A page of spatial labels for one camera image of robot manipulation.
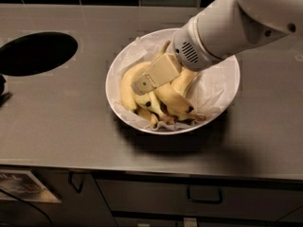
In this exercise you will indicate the white bowl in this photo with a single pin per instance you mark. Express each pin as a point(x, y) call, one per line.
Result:
point(221, 85)

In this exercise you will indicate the small bottom banana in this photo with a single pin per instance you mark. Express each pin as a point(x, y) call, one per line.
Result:
point(148, 115)

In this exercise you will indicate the white paper liner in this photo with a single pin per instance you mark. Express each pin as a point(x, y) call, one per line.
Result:
point(208, 89)

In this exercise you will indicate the yellow banana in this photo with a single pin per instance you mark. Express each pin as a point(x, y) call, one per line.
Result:
point(151, 102)
point(126, 91)
point(182, 83)
point(175, 103)

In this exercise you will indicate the black drawer handle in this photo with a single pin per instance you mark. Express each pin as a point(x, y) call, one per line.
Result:
point(204, 194)

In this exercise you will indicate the black object at left edge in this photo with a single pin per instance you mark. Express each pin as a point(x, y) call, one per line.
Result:
point(4, 97)

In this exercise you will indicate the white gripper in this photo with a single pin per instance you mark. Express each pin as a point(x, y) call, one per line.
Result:
point(187, 48)

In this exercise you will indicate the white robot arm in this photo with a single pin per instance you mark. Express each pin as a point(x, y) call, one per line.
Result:
point(254, 23)

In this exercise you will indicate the paper sign on cabinet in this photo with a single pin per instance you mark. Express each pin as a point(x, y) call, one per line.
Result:
point(23, 184)

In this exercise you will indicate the grey drawer front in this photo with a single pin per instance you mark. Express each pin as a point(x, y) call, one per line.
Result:
point(171, 199)

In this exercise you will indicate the black cabinet door handle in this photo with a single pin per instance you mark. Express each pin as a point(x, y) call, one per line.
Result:
point(76, 181)

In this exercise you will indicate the round black counter hole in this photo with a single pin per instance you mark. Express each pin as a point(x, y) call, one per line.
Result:
point(36, 53)

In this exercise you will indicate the dark cabinet door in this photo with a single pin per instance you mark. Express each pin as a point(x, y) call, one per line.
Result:
point(87, 209)

